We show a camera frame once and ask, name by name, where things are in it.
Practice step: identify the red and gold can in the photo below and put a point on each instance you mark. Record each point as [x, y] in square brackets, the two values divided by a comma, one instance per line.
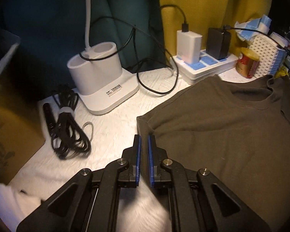
[246, 62]

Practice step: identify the blue and white packet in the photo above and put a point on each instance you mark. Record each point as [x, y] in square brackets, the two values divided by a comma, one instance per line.
[253, 26]

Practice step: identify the white power strip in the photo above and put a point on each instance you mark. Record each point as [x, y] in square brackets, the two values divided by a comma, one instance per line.
[207, 72]

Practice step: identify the black stick-shaped plug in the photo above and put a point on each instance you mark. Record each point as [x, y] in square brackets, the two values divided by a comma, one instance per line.
[49, 118]

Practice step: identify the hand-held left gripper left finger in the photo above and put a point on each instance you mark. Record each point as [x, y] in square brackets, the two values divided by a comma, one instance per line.
[138, 159]

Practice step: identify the yellow plastic bag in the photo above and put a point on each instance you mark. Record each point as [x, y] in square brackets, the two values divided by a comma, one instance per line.
[282, 72]

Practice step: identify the yellow curtain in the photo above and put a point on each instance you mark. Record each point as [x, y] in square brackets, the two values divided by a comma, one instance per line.
[207, 4]

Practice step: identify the olive brown t-shirt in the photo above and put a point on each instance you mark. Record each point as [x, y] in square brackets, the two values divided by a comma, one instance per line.
[220, 137]

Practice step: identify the black charger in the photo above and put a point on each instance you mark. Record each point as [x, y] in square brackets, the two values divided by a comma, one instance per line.
[218, 43]

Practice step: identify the white charger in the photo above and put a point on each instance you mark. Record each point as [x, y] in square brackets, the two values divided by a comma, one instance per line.
[188, 46]

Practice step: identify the teal curtain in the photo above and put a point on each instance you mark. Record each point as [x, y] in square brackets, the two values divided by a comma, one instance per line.
[50, 29]

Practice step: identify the white desk lamp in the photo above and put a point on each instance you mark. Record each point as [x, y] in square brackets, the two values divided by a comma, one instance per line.
[96, 77]

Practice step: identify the white textured bedspread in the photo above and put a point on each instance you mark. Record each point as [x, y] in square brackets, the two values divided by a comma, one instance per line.
[111, 130]

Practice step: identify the white cloth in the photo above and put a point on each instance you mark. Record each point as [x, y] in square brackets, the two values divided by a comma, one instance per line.
[9, 198]

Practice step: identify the white plastic basket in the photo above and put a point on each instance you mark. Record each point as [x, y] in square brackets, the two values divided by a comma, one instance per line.
[263, 55]

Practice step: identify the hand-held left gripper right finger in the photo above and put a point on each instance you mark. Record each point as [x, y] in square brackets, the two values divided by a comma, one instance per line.
[150, 159]

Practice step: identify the cardboard box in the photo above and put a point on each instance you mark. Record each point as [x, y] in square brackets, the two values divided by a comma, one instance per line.
[12, 137]

